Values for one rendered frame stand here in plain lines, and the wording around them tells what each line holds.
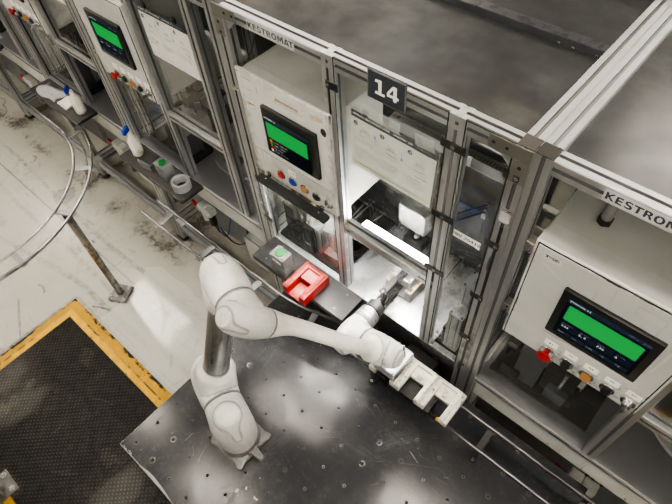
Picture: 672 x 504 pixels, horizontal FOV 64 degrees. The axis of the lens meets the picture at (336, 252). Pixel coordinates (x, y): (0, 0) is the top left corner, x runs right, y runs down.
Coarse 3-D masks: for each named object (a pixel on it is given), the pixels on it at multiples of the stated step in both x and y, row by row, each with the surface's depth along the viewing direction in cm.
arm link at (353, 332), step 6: (348, 318) 208; (354, 318) 206; (360, 318) 207; (342, 324) 207; (348, 324) 205; (354, 324) 204; (360, 324) 204; (366, 324) 205; (336, 330) 207; (342, 330) 204; (348, 330) 203; (354, 330) 202; (360, 330) 201; (366, 330) 201; (354, 336) 201; (360, 336) 200; (336, 348) 204; (342, 354) 204
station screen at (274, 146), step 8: (264, 120) 181; (272, 120) 177; (280, 128) 177; (296, 136) 173; (272, 144) 188; (280, 144) 184; (280, 152) 188; (288, 152) 184; (288, 160) 187; (296, 160) 184; (304, 160) 180; (304, 168) 183
